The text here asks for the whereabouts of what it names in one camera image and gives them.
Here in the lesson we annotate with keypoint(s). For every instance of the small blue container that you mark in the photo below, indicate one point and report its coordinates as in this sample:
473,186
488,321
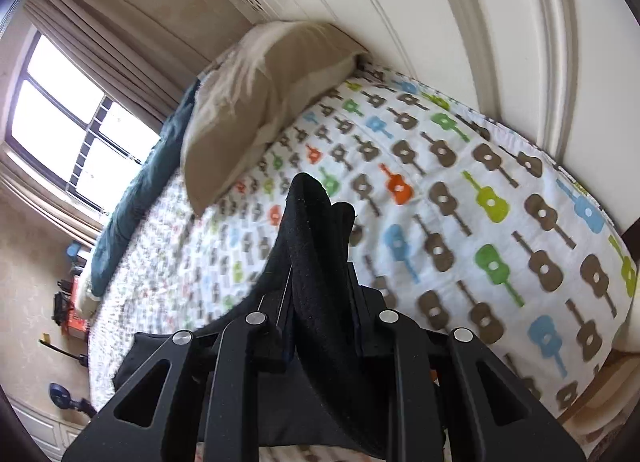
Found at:
75,252

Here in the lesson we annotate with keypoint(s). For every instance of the white headboard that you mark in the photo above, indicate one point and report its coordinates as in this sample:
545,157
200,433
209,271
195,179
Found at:
425,2

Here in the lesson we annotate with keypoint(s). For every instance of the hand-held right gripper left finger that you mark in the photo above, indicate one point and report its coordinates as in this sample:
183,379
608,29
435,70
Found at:
270,349

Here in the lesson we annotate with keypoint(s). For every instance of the white cabinet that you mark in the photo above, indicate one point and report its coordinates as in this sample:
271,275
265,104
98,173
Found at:
50,434

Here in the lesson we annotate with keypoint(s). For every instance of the beige curtain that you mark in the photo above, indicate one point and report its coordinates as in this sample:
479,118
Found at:
115,37
45,192

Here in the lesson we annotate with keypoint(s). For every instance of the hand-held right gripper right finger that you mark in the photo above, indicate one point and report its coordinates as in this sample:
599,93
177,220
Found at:
370,337

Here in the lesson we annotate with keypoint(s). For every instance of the guitar printed bed sheet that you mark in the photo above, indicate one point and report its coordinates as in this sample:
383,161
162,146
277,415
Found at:
450,242

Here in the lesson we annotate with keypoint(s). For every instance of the beige pillow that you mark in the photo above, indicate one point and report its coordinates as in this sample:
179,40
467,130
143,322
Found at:
280,82

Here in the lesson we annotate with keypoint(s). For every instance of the black bag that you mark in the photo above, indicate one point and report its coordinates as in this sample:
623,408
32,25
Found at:
61,309

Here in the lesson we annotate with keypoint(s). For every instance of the orange box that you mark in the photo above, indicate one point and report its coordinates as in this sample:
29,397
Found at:
76,328

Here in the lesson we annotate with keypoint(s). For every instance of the teal and beige duvet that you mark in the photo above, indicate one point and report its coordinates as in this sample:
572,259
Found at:
145,192

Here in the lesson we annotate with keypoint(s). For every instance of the black pants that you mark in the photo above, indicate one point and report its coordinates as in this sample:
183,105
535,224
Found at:
310,252

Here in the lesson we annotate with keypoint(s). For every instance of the window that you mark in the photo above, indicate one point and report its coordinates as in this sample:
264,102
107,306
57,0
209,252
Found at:
55,107

